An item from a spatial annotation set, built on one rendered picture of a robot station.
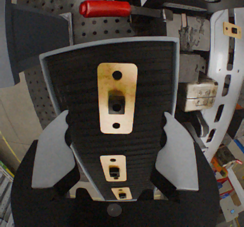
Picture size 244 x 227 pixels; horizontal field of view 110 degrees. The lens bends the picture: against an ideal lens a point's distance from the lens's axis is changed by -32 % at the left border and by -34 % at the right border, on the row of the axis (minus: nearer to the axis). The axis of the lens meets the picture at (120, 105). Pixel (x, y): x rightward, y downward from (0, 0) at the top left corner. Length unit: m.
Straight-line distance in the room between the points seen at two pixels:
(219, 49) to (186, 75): 0.20
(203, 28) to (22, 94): 1.90
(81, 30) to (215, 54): 0.52
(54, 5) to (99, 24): 0.25
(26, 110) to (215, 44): 2.03
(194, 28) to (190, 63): 0.06
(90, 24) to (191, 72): 0.48
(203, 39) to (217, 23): 0.14
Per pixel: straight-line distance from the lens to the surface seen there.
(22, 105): 2.00
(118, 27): 0.58
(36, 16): 0.39
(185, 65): 0.21
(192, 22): 0.24
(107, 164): 0.21
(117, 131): 0.16
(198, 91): 0.27
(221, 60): 0.40
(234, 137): 0.62
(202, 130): 0.30
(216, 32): 0.38
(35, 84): 0.77
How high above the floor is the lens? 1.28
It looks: 61 degrees down
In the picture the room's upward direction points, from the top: 179 degrees clockwise
